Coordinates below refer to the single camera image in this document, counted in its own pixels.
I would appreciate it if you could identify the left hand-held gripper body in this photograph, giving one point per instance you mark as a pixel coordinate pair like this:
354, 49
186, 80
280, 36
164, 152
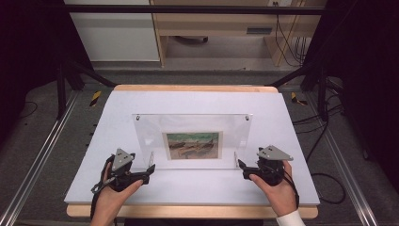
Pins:
122, 175

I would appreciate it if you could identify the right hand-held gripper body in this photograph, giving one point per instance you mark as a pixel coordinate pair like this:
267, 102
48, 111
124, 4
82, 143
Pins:
272, 171

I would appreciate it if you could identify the clear acrylic photo frame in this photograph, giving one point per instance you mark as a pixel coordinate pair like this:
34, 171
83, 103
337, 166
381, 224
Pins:
147, 135

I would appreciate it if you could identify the painted landscape picture print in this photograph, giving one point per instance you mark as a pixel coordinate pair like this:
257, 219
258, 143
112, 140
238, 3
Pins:
193, 146

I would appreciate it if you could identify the person's right hand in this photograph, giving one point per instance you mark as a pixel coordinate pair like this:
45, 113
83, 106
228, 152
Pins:
280, 197

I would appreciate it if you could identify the person's left hand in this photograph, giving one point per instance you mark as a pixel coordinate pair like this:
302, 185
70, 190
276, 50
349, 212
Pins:
108, 204

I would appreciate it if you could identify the white table mat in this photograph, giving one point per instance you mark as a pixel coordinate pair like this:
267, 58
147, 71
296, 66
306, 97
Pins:
188, 188

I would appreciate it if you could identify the yellow clamp left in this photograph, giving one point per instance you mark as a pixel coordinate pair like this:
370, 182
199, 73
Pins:
95, 98

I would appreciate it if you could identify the black metal stand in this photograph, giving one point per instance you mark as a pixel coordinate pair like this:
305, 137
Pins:
322, 94
61, 94

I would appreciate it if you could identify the wooden table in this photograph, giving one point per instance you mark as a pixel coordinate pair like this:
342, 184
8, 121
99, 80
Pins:
194, 88

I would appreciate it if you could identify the white cabinet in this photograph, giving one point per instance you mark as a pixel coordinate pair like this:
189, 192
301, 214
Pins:
116, 37

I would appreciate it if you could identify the black curtain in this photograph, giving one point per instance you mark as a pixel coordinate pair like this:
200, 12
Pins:
28, 47
363, 62

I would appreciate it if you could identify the light wooden desk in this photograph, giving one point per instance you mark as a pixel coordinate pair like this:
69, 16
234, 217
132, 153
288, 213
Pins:
213, 23

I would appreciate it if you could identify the black horizontal bar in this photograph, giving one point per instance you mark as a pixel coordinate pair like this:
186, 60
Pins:
188, 9

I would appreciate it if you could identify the silver metal floor rail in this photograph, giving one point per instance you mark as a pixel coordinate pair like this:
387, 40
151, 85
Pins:
40, 147
345, 163

